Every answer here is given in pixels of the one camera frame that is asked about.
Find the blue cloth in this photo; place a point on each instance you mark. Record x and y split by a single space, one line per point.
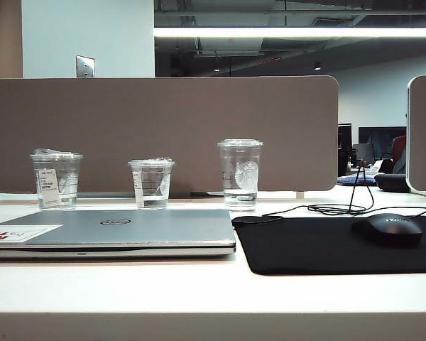
355 179

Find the white ceiling light strip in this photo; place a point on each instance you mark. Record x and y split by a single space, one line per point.
287 32

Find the small clear cup narrow label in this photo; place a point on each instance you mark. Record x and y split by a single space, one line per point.
151 186

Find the black computer mouse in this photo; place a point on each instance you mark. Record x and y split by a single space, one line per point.
388 229

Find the black mouse pad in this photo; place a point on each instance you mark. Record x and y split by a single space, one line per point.
305 248

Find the black pouch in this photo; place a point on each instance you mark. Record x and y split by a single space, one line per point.
392 182

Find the metal wall switch plate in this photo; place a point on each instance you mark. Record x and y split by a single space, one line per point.
84 66

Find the person in red top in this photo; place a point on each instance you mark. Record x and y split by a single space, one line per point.
399 152

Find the wide brown desk divider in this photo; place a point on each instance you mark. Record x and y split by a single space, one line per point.
163 124

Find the clear cup with wide label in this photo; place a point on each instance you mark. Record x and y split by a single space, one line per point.
57 188

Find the silver laptop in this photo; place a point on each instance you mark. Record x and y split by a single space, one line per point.
145 231

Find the tall clear cup mermaid logo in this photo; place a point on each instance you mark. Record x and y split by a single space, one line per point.
239 177

